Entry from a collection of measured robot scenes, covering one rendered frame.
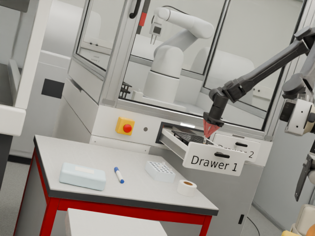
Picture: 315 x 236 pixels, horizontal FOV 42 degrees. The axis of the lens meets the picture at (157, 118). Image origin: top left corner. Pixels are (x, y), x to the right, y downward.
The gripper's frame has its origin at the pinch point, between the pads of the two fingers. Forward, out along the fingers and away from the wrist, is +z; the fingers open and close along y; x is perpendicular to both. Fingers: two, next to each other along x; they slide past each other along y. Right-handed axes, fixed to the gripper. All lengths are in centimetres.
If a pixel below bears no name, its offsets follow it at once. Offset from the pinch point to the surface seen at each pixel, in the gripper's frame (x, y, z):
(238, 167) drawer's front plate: -14.1, -12.5, 7.0
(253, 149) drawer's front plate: -43.1, 20.5, 8.5
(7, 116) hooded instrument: 85, -7, 8
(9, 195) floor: 65, 109, 113
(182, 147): 11.2, -3.4, 6.8
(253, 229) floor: -141, 100, 109
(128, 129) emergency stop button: 32.1, 12.5, 9.8
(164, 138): 12.0, 14.7, 11.5
